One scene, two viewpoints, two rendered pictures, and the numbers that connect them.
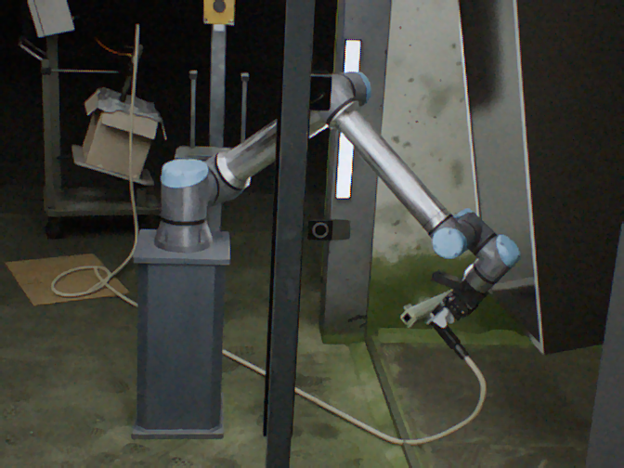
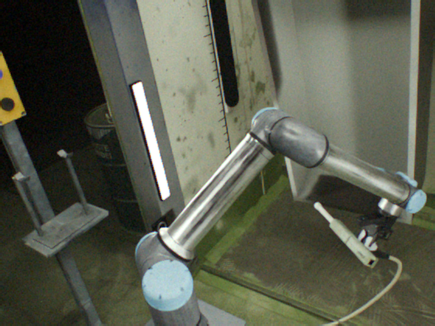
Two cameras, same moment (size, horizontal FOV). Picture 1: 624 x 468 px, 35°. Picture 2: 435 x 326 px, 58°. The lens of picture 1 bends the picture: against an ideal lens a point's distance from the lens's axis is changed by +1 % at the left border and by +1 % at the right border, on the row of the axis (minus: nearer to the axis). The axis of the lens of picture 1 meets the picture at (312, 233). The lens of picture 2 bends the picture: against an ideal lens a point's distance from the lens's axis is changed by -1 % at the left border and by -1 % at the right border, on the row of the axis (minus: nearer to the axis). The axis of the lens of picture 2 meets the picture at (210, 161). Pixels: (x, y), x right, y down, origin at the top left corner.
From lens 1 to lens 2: 2.44 m
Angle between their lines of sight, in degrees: 40
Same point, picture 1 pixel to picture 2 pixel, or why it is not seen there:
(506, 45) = (279, 43)
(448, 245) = (419, 203)
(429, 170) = (199, 147)
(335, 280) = not seen: hidden behind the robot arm
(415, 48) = (170, 71)
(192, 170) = (185, 279)
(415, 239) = not seen: hidden behind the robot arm
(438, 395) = (294, 274)
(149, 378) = not seen: outside the picture
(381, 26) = (147, 64)
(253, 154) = (208, 223)
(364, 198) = (175, 189)
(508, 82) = (283, 68)
